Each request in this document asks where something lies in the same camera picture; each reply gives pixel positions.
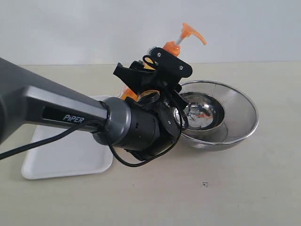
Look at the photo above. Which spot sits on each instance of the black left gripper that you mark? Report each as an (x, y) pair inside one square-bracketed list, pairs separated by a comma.
[(157, 119)]

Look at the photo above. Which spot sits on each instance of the orange pump soap bottle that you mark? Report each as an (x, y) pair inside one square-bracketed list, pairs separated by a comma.
[(172, 47)]

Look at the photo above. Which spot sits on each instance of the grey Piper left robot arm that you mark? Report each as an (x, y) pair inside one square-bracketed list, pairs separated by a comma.
[(28, 98)]

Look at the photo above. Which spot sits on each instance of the small shiny steel bowl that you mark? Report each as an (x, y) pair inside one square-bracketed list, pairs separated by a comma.
[(205, 114)]

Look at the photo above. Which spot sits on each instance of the steel mesh colander bowl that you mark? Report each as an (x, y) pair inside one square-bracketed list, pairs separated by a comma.
[(241, 116)]

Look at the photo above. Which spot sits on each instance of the white rectangular foam tray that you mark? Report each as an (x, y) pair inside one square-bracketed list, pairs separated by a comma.
[(76, 154)]

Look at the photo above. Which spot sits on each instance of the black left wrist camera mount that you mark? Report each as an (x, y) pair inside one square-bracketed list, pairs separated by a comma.
[(169, 68)]

